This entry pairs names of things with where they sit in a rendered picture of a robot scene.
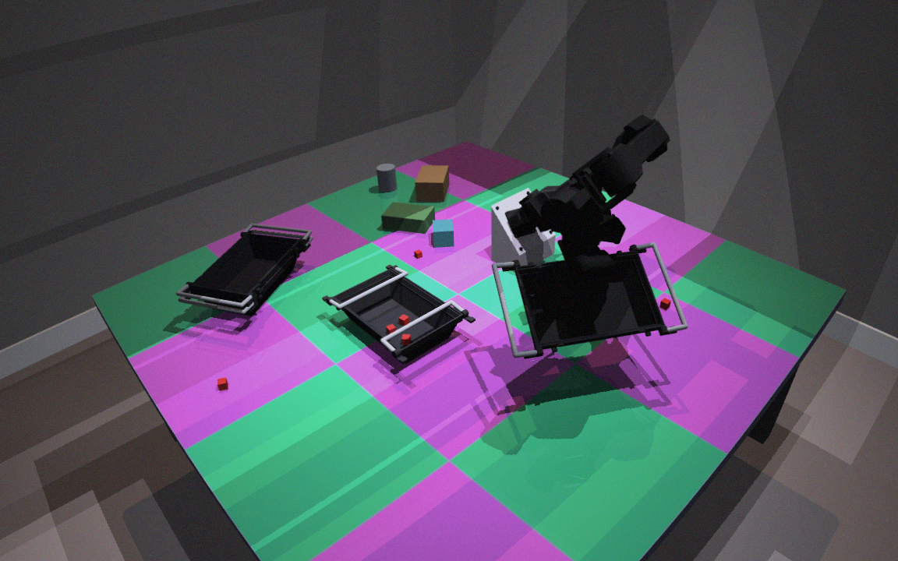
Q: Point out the teal cube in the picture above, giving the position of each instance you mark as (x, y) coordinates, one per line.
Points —
(443, 233)

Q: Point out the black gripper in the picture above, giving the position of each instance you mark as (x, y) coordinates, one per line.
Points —
(586, 261)

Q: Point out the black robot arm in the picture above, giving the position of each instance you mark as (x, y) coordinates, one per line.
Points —
(559, 208)

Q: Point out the grey cylinder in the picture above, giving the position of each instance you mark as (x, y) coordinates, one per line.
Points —
(386, 176)

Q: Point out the tan cube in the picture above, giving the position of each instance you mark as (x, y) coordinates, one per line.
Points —
(432, 183)

